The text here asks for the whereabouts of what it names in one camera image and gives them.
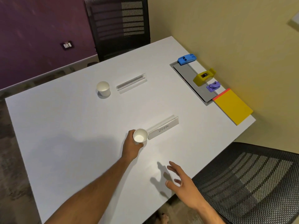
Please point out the person's right hand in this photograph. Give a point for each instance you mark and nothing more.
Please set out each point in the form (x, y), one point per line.
(186, 188)

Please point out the person's left hand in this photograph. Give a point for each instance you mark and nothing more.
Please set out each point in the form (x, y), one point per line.
(129, 149)

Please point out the person's left thumb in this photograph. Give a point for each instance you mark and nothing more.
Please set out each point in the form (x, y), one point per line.
(139, 145)

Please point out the person's right thumb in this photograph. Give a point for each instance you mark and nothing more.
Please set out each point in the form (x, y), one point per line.
(171, 185)

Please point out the white paper cup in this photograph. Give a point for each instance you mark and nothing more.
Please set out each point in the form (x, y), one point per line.
(140, 137)
(103, 89)

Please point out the person's right forearm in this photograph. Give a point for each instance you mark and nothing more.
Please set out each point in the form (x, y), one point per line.
(210, 213)

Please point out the person's left forearm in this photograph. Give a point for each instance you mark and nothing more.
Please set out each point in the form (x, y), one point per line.
(93, 193)

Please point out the white handwritten name card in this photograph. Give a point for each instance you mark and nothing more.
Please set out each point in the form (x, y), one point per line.
(163, 129)

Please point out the person's bare foot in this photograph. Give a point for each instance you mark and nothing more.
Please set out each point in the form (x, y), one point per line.
(163, 218)

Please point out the clear acrylic sign holder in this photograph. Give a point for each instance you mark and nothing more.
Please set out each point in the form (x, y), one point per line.
(132, 83)
(174, 118)

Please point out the black mesh office chair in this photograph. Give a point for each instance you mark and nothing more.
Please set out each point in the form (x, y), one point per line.
(116, 27)
(245, 184)

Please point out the yellow toy car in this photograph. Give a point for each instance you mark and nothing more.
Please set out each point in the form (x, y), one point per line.
(203, 77)

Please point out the purple toy car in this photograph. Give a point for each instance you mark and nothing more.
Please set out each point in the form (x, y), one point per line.
(213, 86)

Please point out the blue toy car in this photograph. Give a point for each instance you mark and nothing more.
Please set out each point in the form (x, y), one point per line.
(186, 59)

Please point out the yellow notepad with red edge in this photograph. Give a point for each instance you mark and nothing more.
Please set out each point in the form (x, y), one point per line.
(233, 107)

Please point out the wall power socket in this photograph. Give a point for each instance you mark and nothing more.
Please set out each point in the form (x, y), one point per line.
(67, 45)

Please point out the white wall fixture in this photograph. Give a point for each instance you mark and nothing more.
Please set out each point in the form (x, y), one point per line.
(294, 20)

